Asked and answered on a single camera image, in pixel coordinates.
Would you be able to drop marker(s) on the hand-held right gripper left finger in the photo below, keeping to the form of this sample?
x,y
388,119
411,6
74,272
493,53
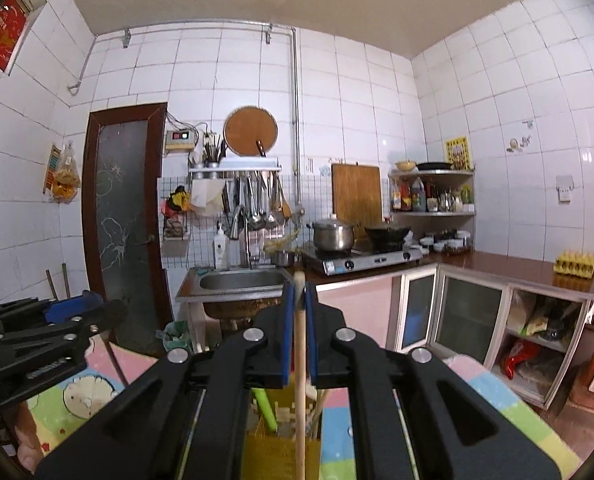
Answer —
x,y
288,330

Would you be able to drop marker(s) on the group of small bowls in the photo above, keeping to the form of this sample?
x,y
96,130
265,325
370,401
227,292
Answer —
x,y
444,244

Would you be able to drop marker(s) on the beige control box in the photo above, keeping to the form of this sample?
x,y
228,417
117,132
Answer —
x,y
179,140

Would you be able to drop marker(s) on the yellow wall decoration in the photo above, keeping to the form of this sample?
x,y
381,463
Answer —
x,y
458,152

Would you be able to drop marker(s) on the wooden chopstick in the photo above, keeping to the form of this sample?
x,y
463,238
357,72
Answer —
x,y
319,410
300,410

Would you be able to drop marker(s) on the white hanging cloth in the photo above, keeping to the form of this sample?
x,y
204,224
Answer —
x,y
207,197

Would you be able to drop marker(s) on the metal faucet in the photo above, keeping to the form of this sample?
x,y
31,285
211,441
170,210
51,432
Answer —
x,y
247,240

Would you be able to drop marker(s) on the wooden sticks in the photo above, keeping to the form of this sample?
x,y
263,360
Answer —
x,y
66,280

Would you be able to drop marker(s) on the black wok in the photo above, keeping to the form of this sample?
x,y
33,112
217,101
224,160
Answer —
x,y
387,234

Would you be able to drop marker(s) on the pink kitchen cabinet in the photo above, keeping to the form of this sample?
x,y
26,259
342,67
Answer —
x,y
372,305

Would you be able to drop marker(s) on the white wall socket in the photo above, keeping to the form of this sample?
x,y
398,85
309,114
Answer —
x,y
565,189

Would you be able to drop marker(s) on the black frying pan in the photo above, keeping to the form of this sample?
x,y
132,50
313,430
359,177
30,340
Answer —
x,y
433,165

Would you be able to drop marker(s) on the red wall poster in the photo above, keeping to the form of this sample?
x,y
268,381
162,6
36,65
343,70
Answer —
x,y
2,35

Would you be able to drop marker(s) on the yellow perforated utensil holder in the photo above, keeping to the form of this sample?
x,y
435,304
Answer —
x,y
272,460

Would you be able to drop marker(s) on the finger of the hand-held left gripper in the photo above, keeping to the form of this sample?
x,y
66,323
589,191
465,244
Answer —
x,y
52,342
72,307

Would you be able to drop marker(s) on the metal wall pipe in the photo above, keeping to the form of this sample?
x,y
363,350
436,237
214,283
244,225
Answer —
x,y
296,110

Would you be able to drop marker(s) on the stainless steel sink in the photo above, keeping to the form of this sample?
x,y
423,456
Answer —
x,y
237,280

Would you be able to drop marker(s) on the round wooden cutting board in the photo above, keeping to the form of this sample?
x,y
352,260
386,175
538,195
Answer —
x,y
249,130

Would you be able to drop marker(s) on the yellow hanging plastic bag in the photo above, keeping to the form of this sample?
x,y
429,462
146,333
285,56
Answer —
x,y
67,175

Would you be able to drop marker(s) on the row of condiment bottles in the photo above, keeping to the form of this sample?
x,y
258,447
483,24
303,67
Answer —
x,y
417,197

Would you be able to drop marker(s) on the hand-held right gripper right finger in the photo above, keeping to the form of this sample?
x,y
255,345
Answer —
x,y
311,330

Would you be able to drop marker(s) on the white soap pump bottle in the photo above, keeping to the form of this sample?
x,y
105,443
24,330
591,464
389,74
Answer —
x,y
221,247

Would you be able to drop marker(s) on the stainless steel pot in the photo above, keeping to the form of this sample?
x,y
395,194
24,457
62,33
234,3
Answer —
x,y
332,235

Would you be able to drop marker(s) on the steel gas stove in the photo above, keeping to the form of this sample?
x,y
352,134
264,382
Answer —
x,y
362,260

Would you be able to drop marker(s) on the person's left hand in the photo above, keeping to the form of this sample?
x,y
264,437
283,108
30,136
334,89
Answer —
x,y
29,440

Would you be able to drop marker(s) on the dark wooden glass door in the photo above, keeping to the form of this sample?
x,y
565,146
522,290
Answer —
x,y
122,220

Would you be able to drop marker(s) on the colourful printed blanket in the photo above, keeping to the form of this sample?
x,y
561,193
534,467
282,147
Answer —
x,y
92,395

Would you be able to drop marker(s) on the yellow egg tray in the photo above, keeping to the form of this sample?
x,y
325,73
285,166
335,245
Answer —
x,y
575,264

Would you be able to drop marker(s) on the row of hanging kitchen utensils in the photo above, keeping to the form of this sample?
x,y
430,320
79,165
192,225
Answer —
x,y
257,200

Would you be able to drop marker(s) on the metal corner shelf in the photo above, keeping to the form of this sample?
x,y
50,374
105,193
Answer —
x,y
432,214

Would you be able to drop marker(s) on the metal wall rack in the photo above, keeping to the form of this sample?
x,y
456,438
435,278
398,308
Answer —
x,y
247,164

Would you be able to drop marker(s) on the green trash bag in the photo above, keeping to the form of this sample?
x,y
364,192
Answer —
x,y
178,335

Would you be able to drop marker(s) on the red plastic bag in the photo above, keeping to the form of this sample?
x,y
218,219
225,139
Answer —
x,y
519,357

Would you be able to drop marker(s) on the rectangular wooden cutting board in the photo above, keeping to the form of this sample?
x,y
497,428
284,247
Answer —
x,y
357,195

